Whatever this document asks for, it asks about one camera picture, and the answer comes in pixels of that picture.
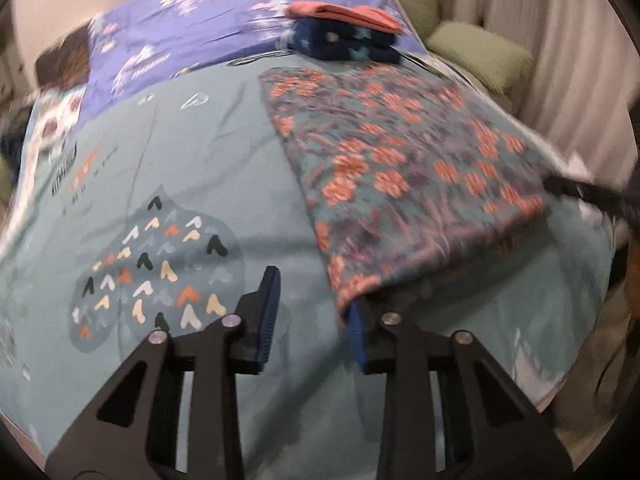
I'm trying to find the green cushion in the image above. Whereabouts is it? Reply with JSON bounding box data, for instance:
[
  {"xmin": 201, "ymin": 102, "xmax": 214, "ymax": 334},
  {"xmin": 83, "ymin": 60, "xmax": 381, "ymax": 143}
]
[
  {"xmin": 427, "ymin": 22, "xmax": 533, "ymax": 96},
  {"xmin": 389, "ymin": 0, "xmax": 442, "ymax": 36}
]

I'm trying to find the white pleated curtain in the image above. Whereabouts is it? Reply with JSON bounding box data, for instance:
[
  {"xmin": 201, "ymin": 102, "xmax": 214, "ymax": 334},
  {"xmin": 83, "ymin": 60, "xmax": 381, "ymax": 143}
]
[{"xmin": 447, "ymin": 0, "xmax": 638, "ymax": 171}]

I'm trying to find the navy star-print folded cloth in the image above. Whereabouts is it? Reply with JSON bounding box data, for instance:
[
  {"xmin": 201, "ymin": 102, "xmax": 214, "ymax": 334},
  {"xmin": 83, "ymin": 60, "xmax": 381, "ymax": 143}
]
[{"xmin": 287, "ymin": 19, "xmax": 401, "ymax": 63}]

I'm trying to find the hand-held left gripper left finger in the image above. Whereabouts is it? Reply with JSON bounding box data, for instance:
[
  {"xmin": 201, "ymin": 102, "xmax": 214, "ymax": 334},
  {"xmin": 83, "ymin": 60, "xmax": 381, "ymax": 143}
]
[{"xmin": 45, "ymin": 266, "xmax": 281, "ymax": 480}]

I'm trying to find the floral teal orange cloth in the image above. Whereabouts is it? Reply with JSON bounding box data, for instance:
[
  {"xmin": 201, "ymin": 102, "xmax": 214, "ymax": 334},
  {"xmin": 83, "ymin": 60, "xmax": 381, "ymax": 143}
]
[{"xmin": 259, "ymin": 65, "xmax": 551, "ymax": 326}]

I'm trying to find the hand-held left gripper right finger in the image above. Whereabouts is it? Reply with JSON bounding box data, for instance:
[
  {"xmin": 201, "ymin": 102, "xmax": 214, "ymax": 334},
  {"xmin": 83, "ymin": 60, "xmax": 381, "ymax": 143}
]
[{"xmin": 347, "ymin": 297, "xmax": 573, "ymax": 480}]

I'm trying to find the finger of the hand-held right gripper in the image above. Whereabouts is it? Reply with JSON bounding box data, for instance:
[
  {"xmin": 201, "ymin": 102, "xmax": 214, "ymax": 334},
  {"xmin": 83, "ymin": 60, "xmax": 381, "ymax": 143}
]
[{"xmin": 545, "ymin": 175, "xmax": 640, "ymax": 221}]

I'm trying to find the purple printed blanket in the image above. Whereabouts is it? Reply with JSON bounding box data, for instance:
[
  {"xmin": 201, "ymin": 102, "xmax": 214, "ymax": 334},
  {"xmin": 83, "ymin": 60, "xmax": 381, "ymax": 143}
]
[{"xmin": 87, "ymin": 0, "xmax": 431, "ymax": 123}]

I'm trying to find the brown headboard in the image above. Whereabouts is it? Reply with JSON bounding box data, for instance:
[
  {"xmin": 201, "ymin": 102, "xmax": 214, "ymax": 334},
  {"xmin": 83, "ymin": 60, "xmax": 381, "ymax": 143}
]
[{"xmin": 35, "ymin": 30, "xmax": 93, "ymax": 86}]

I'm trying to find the pink folded cloth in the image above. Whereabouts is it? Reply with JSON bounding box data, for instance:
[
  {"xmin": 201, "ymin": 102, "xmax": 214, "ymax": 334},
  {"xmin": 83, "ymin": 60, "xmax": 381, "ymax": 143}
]
[{"xmin": 285, "ymin": 1, "xmax": 405, "ymax": 36}]

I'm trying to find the teal printed blanket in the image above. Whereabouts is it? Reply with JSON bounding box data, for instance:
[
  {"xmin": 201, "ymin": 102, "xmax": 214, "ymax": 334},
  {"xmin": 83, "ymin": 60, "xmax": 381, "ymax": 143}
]
[{"xmin": 0, "ymin": 52, "xmax": 616, "ymax": 480}]

